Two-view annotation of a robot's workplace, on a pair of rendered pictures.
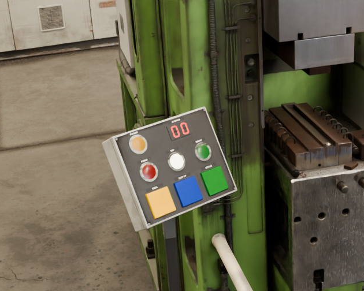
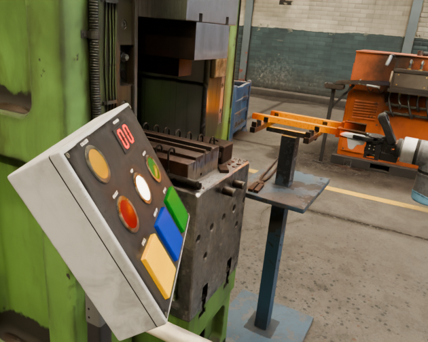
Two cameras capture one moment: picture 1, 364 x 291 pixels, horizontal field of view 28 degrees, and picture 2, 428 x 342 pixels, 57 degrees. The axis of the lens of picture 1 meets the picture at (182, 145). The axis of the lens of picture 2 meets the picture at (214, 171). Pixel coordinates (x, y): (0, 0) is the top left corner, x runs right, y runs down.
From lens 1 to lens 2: 1.68 m
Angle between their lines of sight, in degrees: 50
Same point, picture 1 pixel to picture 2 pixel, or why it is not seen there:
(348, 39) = (225, 31)
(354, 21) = (230, 11)
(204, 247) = (78, 315)
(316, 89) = not seen: hidden behind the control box
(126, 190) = (102, 264)
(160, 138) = (114, 150)
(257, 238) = not seen: hidden behind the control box
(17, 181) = not seen: outside the picture
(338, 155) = (211, 160)
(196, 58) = (71, 39)
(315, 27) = (210, 9)
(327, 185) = (217, 193)
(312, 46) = (206, 32)
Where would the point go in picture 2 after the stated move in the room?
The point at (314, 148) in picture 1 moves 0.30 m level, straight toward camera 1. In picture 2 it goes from (199, 156) to (275, 190)
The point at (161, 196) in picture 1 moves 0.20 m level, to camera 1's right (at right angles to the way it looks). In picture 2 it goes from (158, 254) to (233, 213)
